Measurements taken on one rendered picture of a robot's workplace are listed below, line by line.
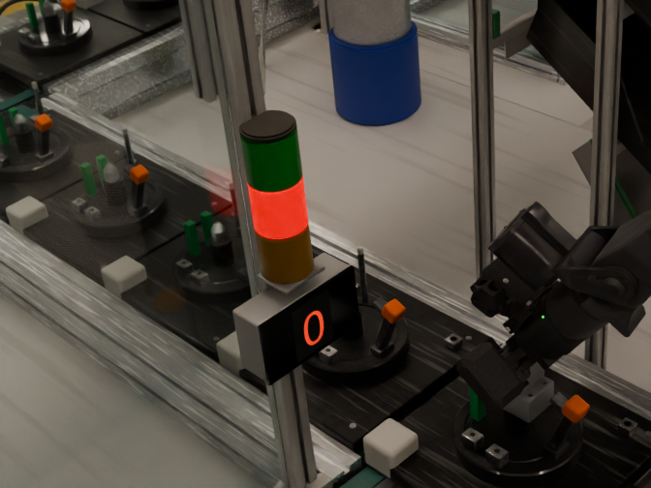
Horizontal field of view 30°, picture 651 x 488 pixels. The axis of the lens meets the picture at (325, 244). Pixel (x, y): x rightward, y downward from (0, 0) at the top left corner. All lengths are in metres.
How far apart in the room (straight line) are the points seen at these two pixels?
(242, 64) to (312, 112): 1.19
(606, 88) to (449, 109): 0.92
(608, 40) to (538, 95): 0.97
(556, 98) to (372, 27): 0.37
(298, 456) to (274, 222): 0.32
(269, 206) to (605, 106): 0.41
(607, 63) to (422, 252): 0.63
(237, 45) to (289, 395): 0.39
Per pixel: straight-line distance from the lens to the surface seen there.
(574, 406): 1.25
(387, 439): 1.34
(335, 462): 1.37
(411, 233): 1.87
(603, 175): 1.35
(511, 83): 2.28
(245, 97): 1.05
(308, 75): 2.36
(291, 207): 1.07
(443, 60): 2.37
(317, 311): 1.15
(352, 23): 2.09
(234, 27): 1.02
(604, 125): 1.32
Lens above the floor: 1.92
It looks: 35 degrees down
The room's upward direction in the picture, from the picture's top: 7 degrees counter-clockwise
